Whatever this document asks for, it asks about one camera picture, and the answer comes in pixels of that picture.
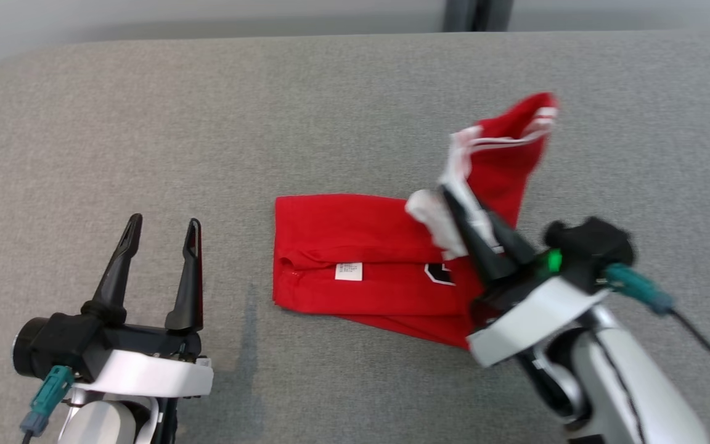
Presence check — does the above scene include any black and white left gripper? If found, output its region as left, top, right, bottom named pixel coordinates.
left=71, top=213, right=214, bottom=399

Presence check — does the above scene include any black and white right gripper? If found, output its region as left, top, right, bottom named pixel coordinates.
left=440, top=185, right=610, bottom=369

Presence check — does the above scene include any red shirt with white sleeves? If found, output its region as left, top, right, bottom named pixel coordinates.
left=272, top=91, right=560, bottom=351

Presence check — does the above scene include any left black cable teal connector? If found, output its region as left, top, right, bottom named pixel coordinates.
left=19, top=365, right=75, bottom=444

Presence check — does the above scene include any black cable teal connector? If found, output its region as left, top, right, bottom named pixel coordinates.
left=19, top=365, right=75, bottom=444
left=605, top=262, right=710, bottom=378

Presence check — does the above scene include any right black cable teal connector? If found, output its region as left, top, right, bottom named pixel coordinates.
left=605, top=262, right=710, bottom=378

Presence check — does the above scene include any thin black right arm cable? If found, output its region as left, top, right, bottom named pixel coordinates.
left=598, top=342, right=645, bottom=444

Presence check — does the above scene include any grey metal frame post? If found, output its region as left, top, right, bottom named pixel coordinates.
left=441, top=0, right=514, bottom=33

